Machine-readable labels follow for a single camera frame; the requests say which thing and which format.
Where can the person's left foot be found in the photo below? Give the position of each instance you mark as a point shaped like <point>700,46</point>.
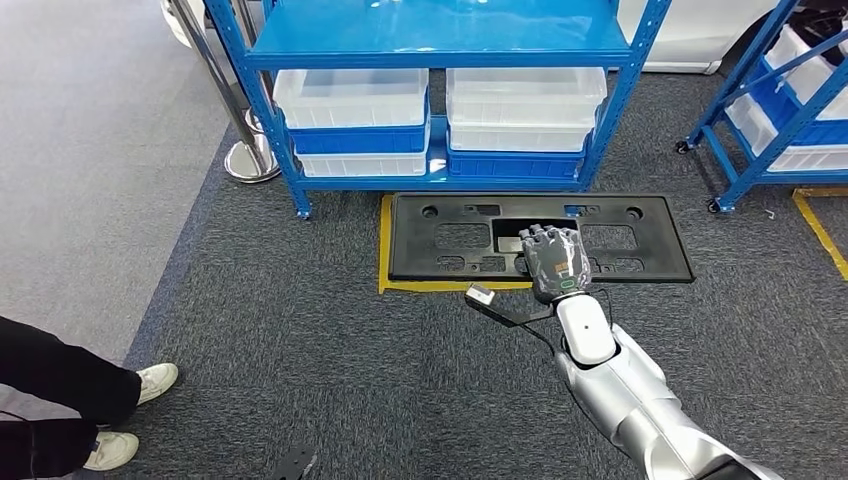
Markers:
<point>158,383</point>

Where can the white car red stripe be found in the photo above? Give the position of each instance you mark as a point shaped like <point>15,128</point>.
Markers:
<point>689,26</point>

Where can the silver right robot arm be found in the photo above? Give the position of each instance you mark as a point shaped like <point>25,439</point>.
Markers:
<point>623,391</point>

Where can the person's left leg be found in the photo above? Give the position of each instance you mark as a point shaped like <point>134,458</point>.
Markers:
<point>66,378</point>

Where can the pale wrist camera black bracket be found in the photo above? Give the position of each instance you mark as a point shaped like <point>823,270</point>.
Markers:
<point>480,295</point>

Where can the person's foot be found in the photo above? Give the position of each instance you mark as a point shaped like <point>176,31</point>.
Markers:
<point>112,452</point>
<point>158,383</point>

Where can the black flat robot foot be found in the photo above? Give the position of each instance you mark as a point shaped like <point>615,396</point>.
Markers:
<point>293,464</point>

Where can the person's right leg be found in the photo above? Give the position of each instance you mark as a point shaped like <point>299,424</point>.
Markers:
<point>40,450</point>

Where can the blue plastic bin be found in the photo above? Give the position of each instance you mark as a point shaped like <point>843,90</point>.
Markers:
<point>772,99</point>
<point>513,164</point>
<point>358,139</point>

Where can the yellow floor tape square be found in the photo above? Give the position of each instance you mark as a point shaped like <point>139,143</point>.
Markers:
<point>383,252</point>
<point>818,228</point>

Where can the translucent white plastic bin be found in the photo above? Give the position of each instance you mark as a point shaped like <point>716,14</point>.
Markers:
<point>520,138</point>
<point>351,99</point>
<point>523,96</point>
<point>361,164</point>
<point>811,78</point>
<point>745,122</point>

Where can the blue wheeled metal rack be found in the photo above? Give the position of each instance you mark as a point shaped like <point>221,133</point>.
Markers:
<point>743,66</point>

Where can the blue metal shelf rack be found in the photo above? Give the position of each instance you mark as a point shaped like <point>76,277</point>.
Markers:
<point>397,26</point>

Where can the person's leg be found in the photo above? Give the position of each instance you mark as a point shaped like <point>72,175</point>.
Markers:
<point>40,450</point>
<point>66,378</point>

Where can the chrome stanchion post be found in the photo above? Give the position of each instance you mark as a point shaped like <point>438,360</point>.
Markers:
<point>252,162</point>

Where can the person's right foot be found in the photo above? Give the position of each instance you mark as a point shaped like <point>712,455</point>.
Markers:
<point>112,452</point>

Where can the small white floor scrap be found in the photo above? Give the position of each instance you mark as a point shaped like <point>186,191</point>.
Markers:
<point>768,214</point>

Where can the black plastic plate frame part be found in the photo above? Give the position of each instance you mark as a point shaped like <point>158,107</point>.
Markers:
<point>424,258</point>

